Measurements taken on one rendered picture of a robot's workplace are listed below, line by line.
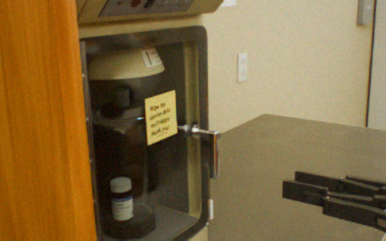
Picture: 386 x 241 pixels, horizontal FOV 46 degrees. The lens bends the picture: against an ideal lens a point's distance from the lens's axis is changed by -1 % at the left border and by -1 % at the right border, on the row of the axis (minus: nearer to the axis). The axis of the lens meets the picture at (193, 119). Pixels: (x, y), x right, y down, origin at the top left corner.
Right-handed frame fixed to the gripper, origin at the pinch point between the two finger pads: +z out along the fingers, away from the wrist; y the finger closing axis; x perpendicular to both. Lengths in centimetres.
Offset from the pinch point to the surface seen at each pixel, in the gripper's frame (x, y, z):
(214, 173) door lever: 1.0, 0.4, 17.5
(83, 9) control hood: -28.1, 26.5, 19.3
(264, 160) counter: 19, -57, 36
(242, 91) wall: 6, -96, 66
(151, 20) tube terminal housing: -26.2, 9.3, 23.2
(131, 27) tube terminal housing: -25.4, 13.9, 23.2
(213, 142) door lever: -4.7, 0.4, 17.7
